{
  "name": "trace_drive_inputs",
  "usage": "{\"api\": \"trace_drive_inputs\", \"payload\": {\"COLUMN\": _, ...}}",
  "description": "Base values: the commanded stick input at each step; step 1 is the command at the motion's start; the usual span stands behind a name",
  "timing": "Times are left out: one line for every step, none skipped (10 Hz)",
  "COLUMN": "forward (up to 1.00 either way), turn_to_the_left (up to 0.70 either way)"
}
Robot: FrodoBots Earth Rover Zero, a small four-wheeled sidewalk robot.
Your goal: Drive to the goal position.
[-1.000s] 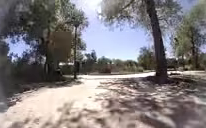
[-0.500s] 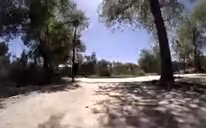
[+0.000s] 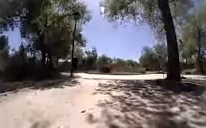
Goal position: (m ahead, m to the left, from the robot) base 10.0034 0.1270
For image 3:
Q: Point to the row of trees and bushes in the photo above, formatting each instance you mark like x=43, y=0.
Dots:
x=124, y=65

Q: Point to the dark lamp pole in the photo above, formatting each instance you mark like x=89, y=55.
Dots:
x=73, y=50

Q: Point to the group of shady trees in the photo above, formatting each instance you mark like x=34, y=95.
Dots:
x=47, y=40

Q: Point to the pale sandy gravel path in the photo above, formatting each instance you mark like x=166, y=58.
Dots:
x=57, y=106

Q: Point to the large thick-trunked tree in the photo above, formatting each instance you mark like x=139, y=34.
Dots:
x=172, y=50

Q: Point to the slender green tree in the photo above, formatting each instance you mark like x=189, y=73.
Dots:
x=200, y=50

